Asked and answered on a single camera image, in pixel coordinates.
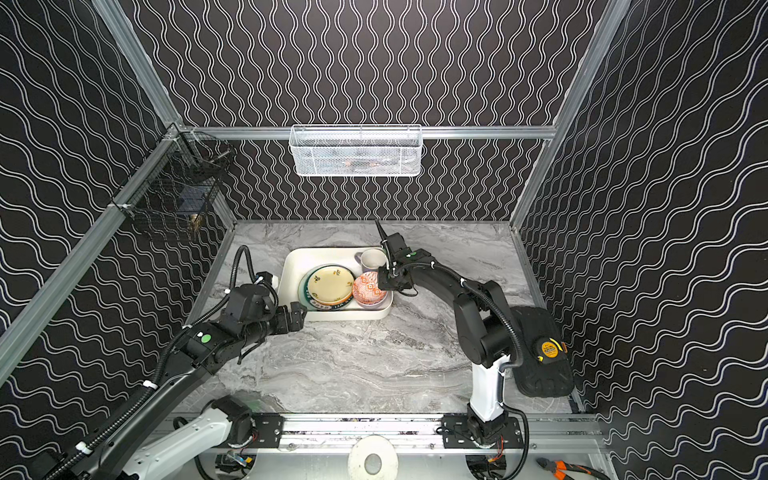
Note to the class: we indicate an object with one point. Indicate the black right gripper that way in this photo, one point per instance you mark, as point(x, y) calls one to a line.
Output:
point(393, 248)

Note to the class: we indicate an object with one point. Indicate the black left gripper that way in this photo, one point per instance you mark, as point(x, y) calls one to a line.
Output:
point(288, 318)

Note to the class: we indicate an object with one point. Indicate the lilac mug white inside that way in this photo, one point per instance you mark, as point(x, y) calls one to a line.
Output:
point(370, 260)

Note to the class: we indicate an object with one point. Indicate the blue patterned bowl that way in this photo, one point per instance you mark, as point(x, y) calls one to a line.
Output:
point(366, 291)

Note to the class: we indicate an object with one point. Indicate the cream plate with motifs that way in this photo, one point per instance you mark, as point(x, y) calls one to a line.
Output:
point(330, 285)

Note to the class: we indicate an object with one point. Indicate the white plate green rim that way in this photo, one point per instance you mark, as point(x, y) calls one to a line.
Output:
point(315, 305)

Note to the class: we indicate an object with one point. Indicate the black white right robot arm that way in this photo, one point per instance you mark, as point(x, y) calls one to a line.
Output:
point(489, 336)

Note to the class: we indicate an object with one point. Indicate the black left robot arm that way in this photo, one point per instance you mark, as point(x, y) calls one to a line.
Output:
point(237, 325)

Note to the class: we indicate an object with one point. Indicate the white plastic bin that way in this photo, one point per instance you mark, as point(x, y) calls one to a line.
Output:
point(301, 262)

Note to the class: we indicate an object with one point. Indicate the white tape roll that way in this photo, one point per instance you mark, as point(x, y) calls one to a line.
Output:
point(373, 457)

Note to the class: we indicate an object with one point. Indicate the yellow tape measure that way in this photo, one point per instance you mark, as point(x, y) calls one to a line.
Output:
point(548, 350)

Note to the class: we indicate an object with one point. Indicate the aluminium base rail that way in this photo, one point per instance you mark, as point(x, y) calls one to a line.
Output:
point(420, 433)

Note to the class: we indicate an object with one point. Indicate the clear wall basket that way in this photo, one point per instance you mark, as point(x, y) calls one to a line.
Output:
point(357, 150)

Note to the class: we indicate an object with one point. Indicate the black wire basket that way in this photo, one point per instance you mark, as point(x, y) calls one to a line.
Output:
point(176, 202)

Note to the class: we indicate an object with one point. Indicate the orange handled pliers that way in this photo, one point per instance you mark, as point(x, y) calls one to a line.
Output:
point(562, 470)

